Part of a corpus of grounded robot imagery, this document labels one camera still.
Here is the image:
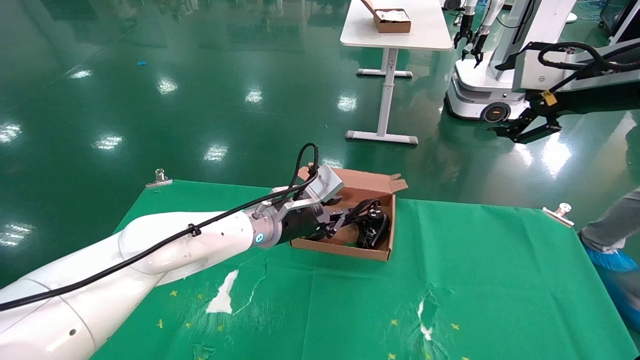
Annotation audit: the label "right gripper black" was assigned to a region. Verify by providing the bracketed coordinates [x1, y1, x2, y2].
[487, 75, 640, 146]

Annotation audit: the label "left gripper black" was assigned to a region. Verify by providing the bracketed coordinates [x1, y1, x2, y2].
[277, 196, 359, 249]

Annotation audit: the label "black power cable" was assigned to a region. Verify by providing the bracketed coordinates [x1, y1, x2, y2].
[342, 198, 392, 236]

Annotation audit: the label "open shallow cardboard box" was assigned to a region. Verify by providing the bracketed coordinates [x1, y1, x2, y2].
[290, 165, 409, 262]

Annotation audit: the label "small brown cardboard box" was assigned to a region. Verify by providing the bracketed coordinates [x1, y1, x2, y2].
[361, 0, 412, 34]

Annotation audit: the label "white wheeled bystander robot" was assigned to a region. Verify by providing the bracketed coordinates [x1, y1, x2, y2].
[444, 0, 578, 124]

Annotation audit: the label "silver metal cloth clip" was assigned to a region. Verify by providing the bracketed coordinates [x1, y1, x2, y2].
[542, 202, 575, 229]
[145, 168, 174, 189]

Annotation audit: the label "person leg grey trousers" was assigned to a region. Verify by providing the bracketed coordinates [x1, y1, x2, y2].
[579, 187, 640, 253]

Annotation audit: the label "white pole floor stand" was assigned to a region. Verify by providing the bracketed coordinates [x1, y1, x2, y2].
[607, 0, 640, 46]

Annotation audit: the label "large green tablecloth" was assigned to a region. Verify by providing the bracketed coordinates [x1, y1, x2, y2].
[90, 179, 640, 360]

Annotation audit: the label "blue shoe cover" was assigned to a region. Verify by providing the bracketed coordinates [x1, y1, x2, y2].
[582, 245, 638, 273]

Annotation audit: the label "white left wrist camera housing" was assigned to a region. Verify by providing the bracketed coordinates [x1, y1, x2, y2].
[272, 163, 345, 216]

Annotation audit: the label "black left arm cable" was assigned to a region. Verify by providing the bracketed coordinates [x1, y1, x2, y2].
[0, 142, 321, 312]

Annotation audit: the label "white pedestal table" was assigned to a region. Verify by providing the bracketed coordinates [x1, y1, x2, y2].
[340, 0, 454, 146]

